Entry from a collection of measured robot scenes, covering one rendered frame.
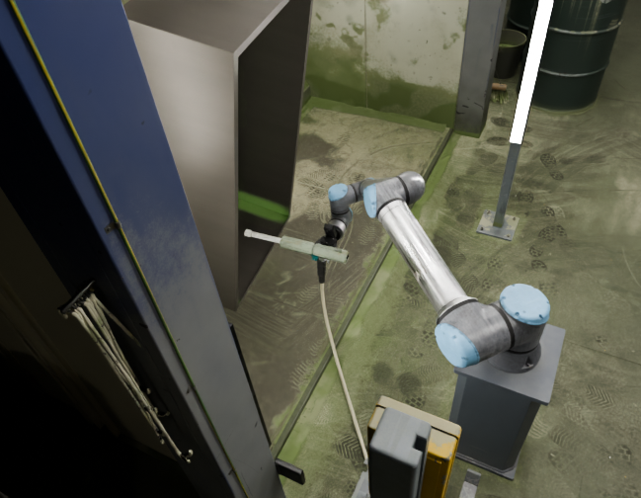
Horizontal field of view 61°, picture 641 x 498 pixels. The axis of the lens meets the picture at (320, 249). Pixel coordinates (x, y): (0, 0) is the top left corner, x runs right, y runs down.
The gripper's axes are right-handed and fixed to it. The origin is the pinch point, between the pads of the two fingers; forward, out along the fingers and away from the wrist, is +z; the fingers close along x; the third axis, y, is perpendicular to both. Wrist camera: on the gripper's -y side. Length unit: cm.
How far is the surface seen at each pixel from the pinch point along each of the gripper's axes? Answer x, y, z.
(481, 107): -50, 4, -178
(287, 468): -22, 4, 92
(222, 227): 23, -41, 40
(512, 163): -73, -10, -91
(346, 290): -6, 44, -25
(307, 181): 44, 38, -105
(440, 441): -59, -95, 127
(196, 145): 26, -75, 44
